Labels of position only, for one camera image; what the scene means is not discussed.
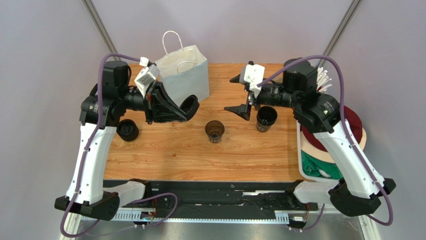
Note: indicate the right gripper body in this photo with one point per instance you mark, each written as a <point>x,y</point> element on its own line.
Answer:
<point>251,101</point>

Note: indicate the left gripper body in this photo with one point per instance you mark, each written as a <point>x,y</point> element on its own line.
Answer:
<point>151,104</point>

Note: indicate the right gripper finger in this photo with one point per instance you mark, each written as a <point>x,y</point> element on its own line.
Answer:
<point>243,111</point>
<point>238,79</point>

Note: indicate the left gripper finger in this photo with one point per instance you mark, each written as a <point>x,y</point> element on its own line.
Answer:
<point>167,117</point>
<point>165,106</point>

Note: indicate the white paper bag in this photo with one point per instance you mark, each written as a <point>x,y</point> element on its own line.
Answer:
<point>184,72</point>

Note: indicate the single black coffee cup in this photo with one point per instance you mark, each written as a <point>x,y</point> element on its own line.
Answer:
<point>214,130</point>

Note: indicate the black plastic cup lid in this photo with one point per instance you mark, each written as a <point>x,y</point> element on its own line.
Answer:
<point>190,106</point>

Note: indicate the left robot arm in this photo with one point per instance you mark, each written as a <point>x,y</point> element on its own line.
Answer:
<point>101,119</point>

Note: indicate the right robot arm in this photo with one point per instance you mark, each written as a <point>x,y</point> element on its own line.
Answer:
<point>359,190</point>

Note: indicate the black coffee cup right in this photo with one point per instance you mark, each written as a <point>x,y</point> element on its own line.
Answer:
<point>265,118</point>

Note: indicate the black coffee cup left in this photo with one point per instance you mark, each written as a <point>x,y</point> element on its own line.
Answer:
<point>127,130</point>

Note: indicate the white paper straws bundle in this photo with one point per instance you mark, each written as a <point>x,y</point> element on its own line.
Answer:
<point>323,80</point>

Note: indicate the maroon bucket hat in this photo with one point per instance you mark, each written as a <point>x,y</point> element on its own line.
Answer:
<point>337,143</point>

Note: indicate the white plastic basket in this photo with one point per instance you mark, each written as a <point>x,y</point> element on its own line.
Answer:
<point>303,144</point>

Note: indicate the green cloth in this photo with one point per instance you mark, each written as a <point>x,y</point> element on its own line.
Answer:
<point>314,167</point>

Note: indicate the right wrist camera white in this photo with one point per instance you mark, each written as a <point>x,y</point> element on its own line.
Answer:
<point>253,73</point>

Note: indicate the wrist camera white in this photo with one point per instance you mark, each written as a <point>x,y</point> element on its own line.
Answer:
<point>146,76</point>
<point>253,73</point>

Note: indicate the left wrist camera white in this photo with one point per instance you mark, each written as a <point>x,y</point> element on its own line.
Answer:
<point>146,76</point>

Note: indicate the right aluminium frame post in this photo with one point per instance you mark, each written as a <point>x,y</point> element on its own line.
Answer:
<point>342,26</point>

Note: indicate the aluminium frame post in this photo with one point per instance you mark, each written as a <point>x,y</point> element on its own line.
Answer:
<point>100,26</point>
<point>342,26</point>

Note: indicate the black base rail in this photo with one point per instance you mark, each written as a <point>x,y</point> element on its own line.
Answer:
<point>223,200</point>

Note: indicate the left aluminium frame post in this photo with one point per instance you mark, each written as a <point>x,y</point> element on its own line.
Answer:
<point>100,26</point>

